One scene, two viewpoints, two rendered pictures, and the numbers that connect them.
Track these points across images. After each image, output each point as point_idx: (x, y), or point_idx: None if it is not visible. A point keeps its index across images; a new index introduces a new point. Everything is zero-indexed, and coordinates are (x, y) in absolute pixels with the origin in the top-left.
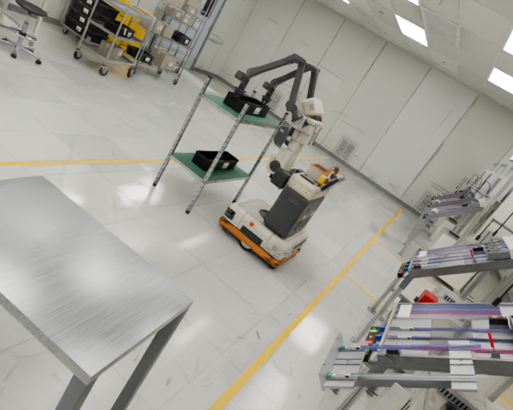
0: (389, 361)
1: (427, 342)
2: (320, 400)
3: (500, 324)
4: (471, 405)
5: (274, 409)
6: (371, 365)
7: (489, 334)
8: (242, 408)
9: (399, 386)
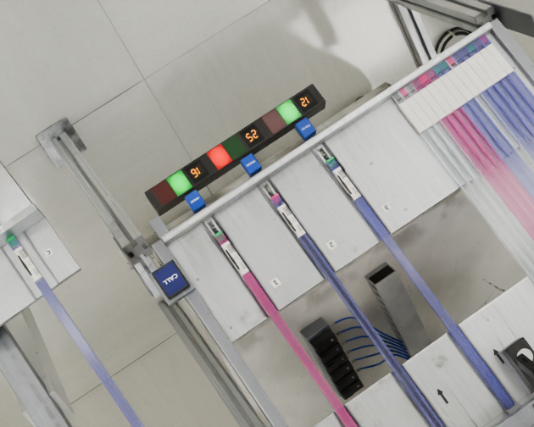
0: (148, 291)
1: (311, 284)
2: (257, 4)
3: (519, 374)
4: (417, 334)
5: (87, 14)
6: (405, 31)
7: None
8: None
9: (27, 419)
